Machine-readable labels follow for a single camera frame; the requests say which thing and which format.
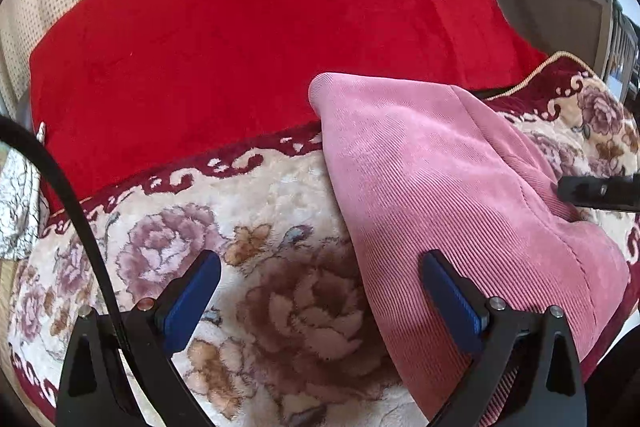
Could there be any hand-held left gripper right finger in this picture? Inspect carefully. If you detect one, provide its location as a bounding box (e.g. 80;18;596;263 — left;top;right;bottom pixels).
419;250;587;427

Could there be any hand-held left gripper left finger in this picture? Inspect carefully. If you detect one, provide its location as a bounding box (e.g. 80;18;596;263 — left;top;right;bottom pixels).
55;249;222;427

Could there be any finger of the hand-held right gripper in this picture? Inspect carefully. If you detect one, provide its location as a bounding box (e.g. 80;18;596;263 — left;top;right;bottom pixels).
557;174;640;210

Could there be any pink corduroy garment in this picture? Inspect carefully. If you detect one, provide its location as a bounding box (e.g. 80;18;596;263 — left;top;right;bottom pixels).
307;72;633;427

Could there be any floral plush blanket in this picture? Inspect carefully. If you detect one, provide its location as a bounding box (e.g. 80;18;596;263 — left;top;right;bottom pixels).
7;51;640;427

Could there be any slatted rack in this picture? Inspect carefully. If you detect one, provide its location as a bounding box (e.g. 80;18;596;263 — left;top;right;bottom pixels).
606;6;640;104

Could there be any grey bed headboard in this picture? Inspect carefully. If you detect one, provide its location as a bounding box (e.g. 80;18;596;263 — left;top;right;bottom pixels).
481;0;614;78

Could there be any white patterned cloth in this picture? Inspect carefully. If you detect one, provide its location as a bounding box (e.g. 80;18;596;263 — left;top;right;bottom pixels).
0;147;44;261

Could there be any red velvet blanket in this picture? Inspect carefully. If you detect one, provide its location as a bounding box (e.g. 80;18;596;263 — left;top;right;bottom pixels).
29;0;549;219

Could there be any black cable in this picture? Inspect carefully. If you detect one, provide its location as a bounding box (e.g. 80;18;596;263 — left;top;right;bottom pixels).
0;114;132;358

